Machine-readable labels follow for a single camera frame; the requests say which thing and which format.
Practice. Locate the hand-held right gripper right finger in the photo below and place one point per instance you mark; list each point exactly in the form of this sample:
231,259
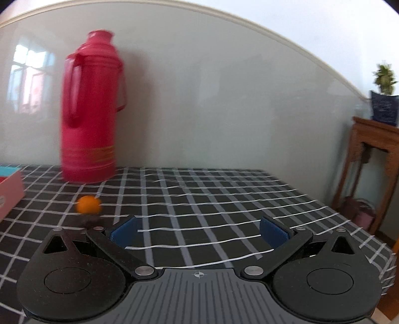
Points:
274,232

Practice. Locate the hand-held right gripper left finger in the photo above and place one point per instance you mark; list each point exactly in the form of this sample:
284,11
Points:
123,233

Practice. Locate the small orange kumquat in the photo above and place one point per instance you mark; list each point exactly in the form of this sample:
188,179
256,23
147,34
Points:
89,204

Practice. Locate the colourful cardboard box red inside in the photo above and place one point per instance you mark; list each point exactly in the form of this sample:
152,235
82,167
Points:
9,193

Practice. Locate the black white checkered tablecloth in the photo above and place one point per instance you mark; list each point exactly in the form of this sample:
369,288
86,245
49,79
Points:
202,202

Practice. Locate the pink container under side table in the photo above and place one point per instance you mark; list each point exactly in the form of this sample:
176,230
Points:
358,211

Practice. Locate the red thermos flask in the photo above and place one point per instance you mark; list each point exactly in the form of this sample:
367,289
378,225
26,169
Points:
90,124

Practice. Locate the brown wooden side table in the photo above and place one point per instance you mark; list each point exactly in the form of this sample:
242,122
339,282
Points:
371,149

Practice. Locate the dark blue plant pot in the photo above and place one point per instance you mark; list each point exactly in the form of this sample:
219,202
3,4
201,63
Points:
384,107

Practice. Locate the green potted plant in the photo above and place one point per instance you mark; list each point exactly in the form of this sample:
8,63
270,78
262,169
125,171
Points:
385,78

